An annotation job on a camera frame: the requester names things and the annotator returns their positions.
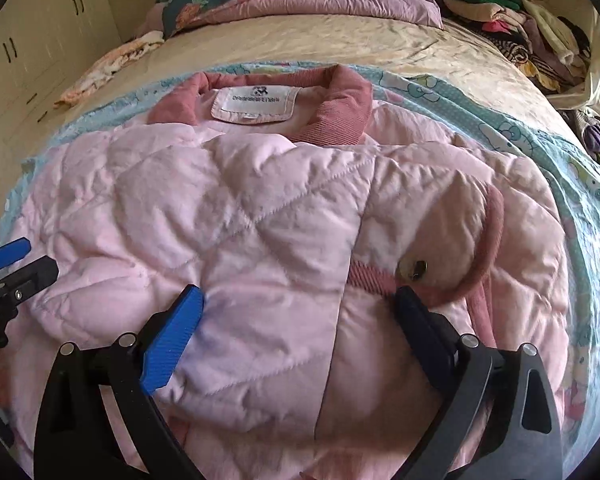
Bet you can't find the pink quilted jacket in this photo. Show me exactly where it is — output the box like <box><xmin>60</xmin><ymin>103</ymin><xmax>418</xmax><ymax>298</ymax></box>
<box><xmin>0</xmin><ymin>64</ymin><xmax>571</xmax><ymax>480</ymax></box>

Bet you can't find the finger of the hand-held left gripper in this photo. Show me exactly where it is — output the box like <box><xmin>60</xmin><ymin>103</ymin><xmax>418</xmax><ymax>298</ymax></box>
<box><xmin>0</xmin><ymin>239</ymin><xmax>32</xmax><ymax>272</ymax></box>
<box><xmin>0</xmin><ymin>255</ymin><xmax>60</xmax><ymax>307</ymax></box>

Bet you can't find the pile of mixed clothes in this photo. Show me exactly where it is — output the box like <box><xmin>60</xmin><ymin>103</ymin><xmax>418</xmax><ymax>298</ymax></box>
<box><xmin>442</xmin><ymin>0</ymin><xmax>593</xmax><ymax>93</ymax></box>

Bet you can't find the cream wardrobe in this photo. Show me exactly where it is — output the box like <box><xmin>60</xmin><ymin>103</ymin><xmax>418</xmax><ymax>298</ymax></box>
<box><xmin>0</xmin><ymin>0</ymin><xmax>126</xmax><ymax>131</ymax></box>

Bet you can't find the pink pillow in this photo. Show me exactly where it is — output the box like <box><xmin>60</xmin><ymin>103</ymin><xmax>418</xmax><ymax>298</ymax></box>
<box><xmin>135</xmin><ymin>2</ymin><xmax>170</xmax><ymax>36</ymax></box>

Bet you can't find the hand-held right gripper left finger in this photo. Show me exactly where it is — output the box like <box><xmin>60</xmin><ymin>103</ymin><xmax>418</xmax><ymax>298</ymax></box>
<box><xmin>34</xmin><ymin>284</ymin><xmax>206</xmax><ymax>480</ymax></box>

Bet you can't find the light blue cartoon printed blanket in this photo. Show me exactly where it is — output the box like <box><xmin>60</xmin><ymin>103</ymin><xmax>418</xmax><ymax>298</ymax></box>
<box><xmin>5</xmin><ymin>62</ymin><xmax>600</xmax><ymax>480</ymax></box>

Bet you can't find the bed with beige sheet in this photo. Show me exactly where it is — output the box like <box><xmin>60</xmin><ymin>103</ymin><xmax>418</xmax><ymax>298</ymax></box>
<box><xmin>0</xmin><ymin>10</ymin><xmax>600</xmax><ymax>261</ymax></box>

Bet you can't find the peach floral cloth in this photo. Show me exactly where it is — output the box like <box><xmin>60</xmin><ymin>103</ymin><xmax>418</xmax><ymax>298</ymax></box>
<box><xmin>55</xmin><ymin>30</ymin><xmax>166</xmax><ymax>108</ymax></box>

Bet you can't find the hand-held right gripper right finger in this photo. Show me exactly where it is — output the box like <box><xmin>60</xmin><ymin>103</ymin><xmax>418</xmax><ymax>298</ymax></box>
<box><xmin>394</xmin><ymin>285</ymin><xmax>563</xmax><ymax>480</ymax></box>

